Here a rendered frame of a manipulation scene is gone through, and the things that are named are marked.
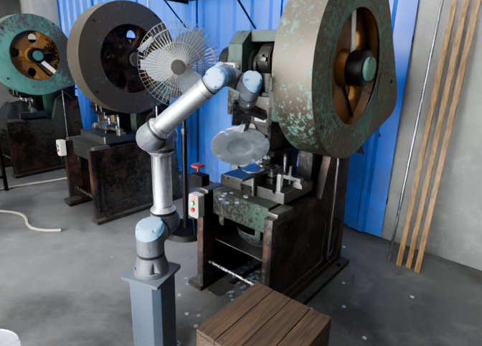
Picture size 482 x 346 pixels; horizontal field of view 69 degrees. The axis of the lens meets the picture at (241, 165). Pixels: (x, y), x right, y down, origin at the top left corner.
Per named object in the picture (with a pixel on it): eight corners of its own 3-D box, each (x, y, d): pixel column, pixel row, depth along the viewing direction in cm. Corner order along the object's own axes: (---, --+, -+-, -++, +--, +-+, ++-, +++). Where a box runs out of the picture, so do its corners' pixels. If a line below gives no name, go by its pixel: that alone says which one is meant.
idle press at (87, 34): (97, 239, 271) (72, -11, 221) (47, 202, 334) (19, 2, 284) (234, 190, 380) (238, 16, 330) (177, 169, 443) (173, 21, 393)
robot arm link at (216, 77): (118, 139, 135) (212, 56, 119) (133, 133, 146) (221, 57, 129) (138, 163, 136) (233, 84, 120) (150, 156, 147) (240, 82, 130)
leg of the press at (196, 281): (201, 291, 213) (200, 147, 187) (188, 283, 220) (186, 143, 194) (285, 237, 281) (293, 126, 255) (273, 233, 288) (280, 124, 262)
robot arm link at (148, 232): (130, 255, 148) (129, 226, 144) (145, 240, 161) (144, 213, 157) (157, 260, 146) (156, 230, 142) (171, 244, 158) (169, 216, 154)
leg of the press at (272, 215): (273, 336, 180) (285, 168, 154) (255, 325, 187) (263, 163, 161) (348, 263, 248) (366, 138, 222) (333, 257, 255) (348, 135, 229)
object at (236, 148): (231, 171, 189) (231, 169, 190) (279, 153, 177) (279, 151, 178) (199, 141, 169) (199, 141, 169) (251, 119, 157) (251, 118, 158)
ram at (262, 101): (265, 152, 184) (267, 95, 176) (243, 147, 193) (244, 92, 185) (283, 147, 197) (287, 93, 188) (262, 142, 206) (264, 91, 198)
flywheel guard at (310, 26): (305, 176, 138) (325, -63, 114) (249, 162, 155) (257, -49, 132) (391, 138, 214) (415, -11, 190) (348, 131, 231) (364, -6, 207)
